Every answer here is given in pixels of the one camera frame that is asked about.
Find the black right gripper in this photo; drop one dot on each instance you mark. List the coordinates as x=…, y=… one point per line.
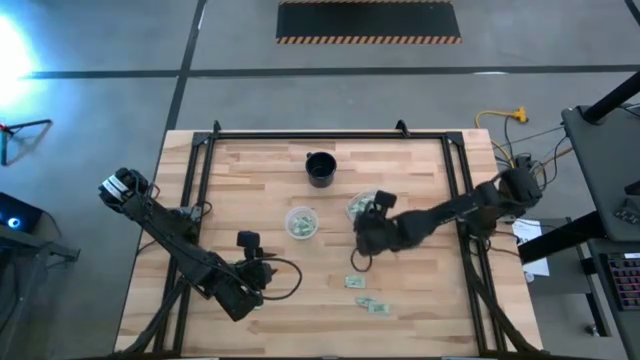
x=377, y=230

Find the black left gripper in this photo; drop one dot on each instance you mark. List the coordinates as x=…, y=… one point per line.
x=257, y=275

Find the green stevia packet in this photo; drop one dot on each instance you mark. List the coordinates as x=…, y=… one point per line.
x=365, y=301
x=307, y=227
x=356, y=209
x=379, y=308
x=365, y=201
x=298, y=223
x=354, y=281

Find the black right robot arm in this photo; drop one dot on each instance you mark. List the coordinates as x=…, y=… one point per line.
x=470, y=207

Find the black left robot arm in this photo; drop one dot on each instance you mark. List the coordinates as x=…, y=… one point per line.
x=175, y=240

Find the large clear plastic container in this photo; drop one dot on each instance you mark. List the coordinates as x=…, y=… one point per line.
x=350, y=200

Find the small clear plastic container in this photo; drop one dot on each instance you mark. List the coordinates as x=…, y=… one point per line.
x=289, y=222

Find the black mug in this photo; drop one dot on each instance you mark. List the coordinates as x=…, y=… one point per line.
x=320, y=172

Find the black power strip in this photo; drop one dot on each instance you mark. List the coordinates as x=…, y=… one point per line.
x=522, y=160

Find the white paper sheet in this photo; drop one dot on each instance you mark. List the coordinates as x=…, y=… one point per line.
x=535, y=267

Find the black hazard-striped floor mat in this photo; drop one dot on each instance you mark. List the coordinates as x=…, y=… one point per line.
x=367, y=20

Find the black keyboard desk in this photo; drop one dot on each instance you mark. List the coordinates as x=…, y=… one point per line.
x=597, y=300

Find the grey desk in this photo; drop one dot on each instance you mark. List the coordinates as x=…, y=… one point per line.
x=605, y=170

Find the dark side desk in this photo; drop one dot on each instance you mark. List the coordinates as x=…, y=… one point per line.
x=30, y=245

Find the black controller on desk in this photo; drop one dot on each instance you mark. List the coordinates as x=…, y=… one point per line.
x=627, y=210

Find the backlit keyboard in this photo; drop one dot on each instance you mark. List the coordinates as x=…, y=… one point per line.
x=625, y=280

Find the black computer with blue light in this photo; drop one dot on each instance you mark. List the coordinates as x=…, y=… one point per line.
x=15, y=220

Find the black triangular stand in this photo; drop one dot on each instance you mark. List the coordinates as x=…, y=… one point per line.
x=35, y=122

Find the black pole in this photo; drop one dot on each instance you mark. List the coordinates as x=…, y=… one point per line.
x=612, y=97

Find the black metal rig frame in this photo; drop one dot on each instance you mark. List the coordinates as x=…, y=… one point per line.
x=325, y=135

